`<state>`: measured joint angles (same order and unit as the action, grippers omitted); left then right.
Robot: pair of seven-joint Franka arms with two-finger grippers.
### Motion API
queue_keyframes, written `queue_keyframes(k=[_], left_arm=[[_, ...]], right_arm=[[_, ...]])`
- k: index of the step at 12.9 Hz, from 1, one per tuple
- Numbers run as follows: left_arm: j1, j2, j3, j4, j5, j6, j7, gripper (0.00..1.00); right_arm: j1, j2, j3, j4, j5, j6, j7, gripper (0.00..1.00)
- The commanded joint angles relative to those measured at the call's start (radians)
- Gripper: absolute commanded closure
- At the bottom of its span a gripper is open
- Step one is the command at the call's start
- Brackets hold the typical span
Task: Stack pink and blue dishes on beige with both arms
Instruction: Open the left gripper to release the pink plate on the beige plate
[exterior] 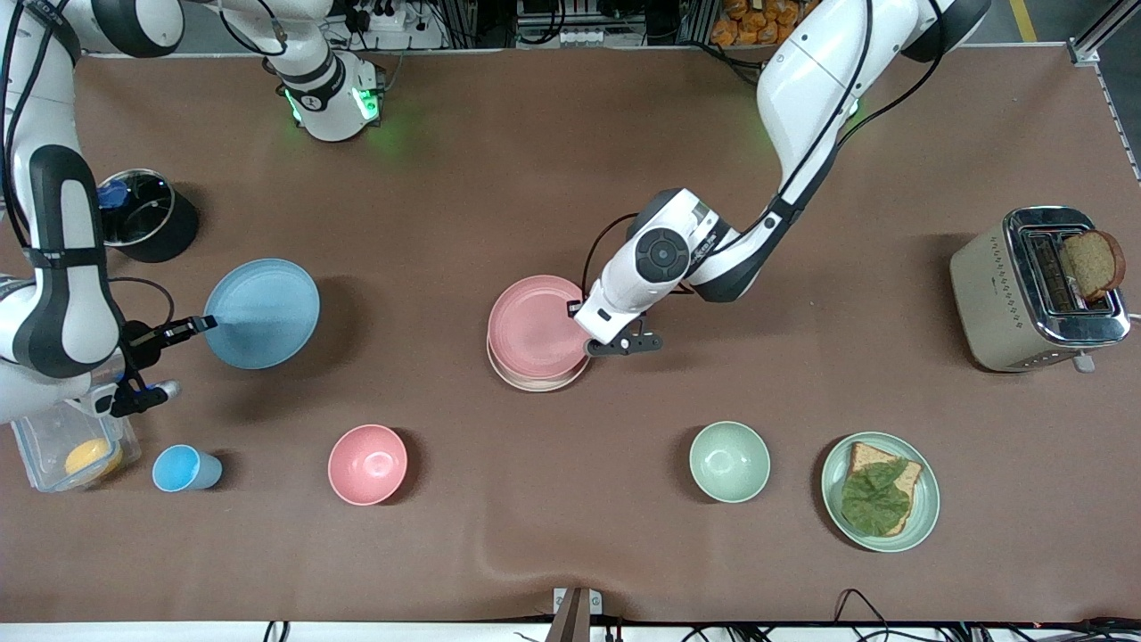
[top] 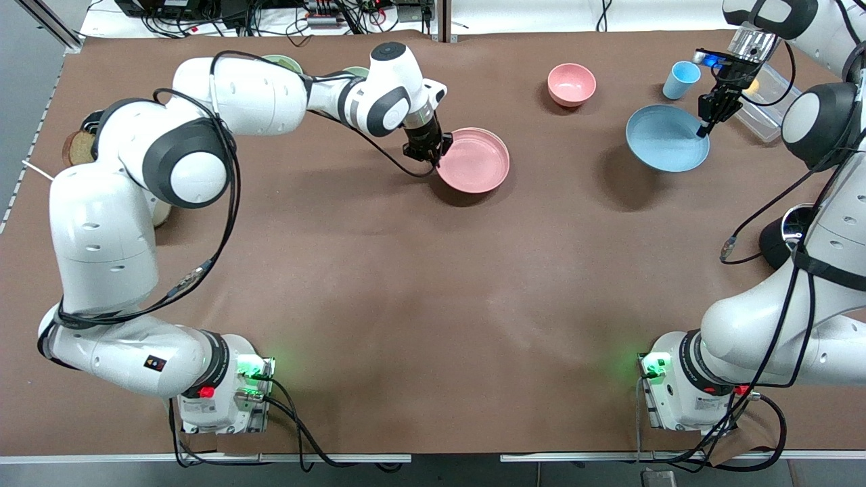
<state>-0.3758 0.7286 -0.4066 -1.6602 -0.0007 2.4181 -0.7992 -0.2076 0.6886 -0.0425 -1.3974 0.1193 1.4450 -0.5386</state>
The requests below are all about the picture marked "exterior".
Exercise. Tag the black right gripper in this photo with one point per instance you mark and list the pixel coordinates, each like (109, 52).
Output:
(141, 338)

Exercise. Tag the pink plate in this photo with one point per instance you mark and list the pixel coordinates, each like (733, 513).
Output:
(535, 330)

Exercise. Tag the blue plate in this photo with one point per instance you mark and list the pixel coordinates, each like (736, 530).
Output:
(267, 312)

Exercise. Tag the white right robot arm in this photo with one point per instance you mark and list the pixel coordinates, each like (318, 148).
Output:
(62, 294)

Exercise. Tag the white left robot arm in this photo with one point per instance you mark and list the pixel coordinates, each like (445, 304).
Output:
(802, 89)

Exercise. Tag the black pot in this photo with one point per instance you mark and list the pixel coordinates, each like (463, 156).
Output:
(169, 236)

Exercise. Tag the blue cup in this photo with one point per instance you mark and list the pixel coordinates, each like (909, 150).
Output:
(178, 468)

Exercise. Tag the brown table mat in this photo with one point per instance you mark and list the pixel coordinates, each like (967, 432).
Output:
(535, 160)

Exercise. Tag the clear plastic food container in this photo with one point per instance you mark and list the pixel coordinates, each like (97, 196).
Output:
(40, 446)

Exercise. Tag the green bowl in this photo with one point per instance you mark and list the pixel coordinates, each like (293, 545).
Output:
(729, 462)

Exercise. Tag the pink bowl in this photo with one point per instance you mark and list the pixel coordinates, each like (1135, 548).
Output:
(367, 464)

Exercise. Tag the toast slice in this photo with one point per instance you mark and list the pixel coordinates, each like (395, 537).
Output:
(865, 456)

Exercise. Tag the orange snack packet pile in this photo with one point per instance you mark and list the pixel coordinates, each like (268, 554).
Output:
(758, 22)

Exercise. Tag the white power strip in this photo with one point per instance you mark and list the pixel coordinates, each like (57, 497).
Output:
(392, 20)

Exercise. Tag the green lettuce leaf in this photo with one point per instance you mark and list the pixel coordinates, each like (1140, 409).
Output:
(874, 499)

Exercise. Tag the green plate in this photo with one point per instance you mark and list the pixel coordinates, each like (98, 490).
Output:
(927, 499)

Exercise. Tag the beige steel toaster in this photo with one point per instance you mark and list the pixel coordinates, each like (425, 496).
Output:
(989, 303)

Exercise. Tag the dark bread slice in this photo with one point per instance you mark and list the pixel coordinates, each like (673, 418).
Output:
(1092, 263)

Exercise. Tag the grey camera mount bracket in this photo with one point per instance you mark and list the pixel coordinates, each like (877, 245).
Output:
(575, 615)

